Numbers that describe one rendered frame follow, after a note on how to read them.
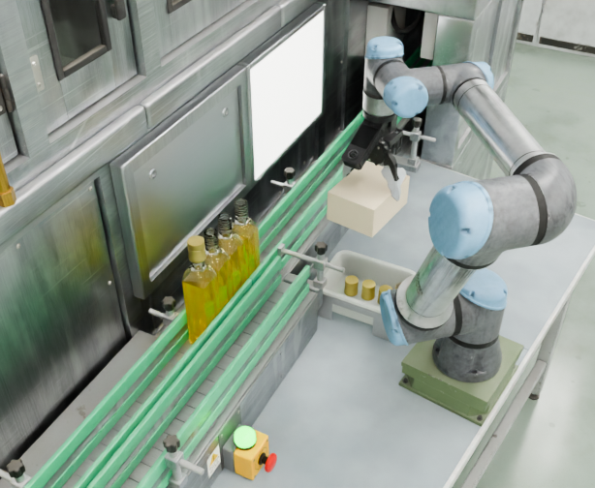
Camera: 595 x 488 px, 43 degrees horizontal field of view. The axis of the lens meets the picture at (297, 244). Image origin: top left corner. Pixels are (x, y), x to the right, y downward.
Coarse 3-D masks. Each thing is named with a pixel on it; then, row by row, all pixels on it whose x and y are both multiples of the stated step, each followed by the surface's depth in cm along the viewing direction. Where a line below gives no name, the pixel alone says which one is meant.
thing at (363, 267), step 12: (348, 252) 196; (336, 264) 195; (348, 264) 198; (360, 264) 196; (372, 264) 194; (384, 264) 192; (324, 276) 189; (336, 276) 196; (360, 276) 198; (372, 276) 196; (384, 276) 194; (396, 276) 192; (408, 276) 191; (324, 288) 190; (336, 288) 196; (360, 288) 196; (348, 300) 182; (360, 300) 192; (372, 300) 192
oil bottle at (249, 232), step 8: (248, 224) 164; (256, 224) 166; (240, 232) 163; (248, 232) 164; (256, 232) 167; (248, 240) 164; (256, 240) 168; (248, 248) 165; (256, 248) 169; (248, 256) 167; (256, 256) 170; (248, 264) 168; (256, 264) 172; (248, 272) 170
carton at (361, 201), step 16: (352, 176) 172; (368, 176) 172; (336, 192) 168; (352, 192) 168; (368, 192) 168; (384, 192) 168; (336, 208) 169; (352, 208) 166; (368, 208) 163; (384, 208) 167; (400, 208) 175; (352, 224) 168; (368, 224) 165; (384, 224) 170
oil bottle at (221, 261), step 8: (208, 256) 156; (216, 256) 156; (224, 256) 157; (216, 264) 155; (224, 264) 158; (216, 272) 156; (224, 272) 159; (224, 280) 160; (224, 288) 161; (232, 288) 164; (224, 296) 162; (232, 296) 166; (224, 304) 163
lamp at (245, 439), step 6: (246, 426) 152; (240, 432) 150; (246, 432) 150; (252, 432) 150; (240, 438) 149; (246, 438) 149; (252, 438) 150; (240, 444) 149; (246, 444) 149; (252, 444) 150
